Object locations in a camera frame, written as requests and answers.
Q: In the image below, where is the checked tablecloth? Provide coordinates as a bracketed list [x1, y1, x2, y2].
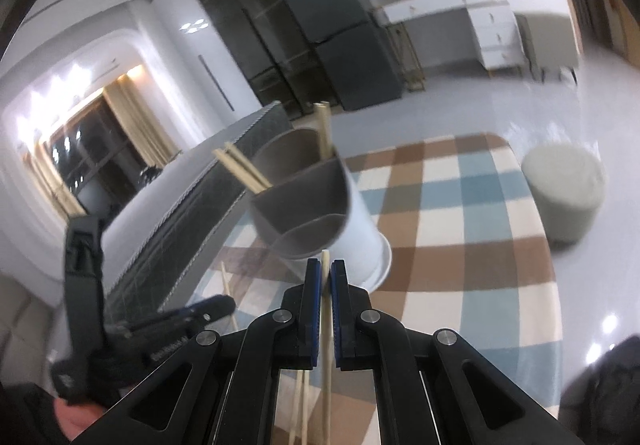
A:
[200, 132, 563, 445]

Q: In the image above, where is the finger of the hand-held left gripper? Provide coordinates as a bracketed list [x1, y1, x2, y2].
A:
[107, 295, 237, 362]
[64, 213, 109, 357]

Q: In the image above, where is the white wardrobe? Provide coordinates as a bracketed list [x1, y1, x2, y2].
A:
[151, 0, 267, 147]

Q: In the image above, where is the round pale fabric stool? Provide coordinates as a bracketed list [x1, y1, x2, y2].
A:
[521, 144, 607, 247]

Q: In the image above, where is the person's left hand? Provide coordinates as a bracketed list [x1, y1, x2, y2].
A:
[54, 395, 108, 444]

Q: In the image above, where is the person's left forearm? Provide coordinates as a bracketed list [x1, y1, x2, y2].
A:
[0, 381, 66, 445]

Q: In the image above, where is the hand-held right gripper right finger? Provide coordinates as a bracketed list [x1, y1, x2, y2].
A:
[331, 259, 586, 445]

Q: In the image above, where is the dark grey refrigerator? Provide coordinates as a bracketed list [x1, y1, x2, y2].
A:
[266, 0, 404, 114]

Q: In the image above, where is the beige curtain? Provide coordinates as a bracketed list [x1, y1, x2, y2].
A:
[29, 144, 87, 222]
[102, 78, 182, 167]

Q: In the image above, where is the white grey utensil holder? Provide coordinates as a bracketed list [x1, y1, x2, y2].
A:
[247, 128, 393, 287]

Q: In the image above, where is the dark glass wardrobe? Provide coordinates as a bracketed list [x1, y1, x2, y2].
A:
[179, 0, 322, 122]

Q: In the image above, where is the wooden chopstick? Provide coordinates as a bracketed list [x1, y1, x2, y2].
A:
[298, 367, 310, 445]
[320, 250, 334, 445]
[220, 261, 239, 333]

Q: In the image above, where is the bunch of wooden chopsticks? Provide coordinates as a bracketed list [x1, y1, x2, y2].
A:
[212, 100, 335, 191]

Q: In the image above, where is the dark quilted mattress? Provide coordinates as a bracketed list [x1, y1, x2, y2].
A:
[102, 100, 290, 313]

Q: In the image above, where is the white vanity desk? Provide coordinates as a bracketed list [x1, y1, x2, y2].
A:
[374, 0, 524, 92]

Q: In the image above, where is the large dark window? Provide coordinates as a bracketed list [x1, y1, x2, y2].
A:
[44, 98, 152, 217]

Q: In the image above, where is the grey nightstand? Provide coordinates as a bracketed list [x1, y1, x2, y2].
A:
[514, 12, 582, 85]

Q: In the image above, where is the wooden door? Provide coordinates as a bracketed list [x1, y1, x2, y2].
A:
[567, 0, 633, 51]

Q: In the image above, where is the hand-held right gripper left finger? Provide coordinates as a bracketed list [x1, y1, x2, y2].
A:
[70, 259, 321, 445]

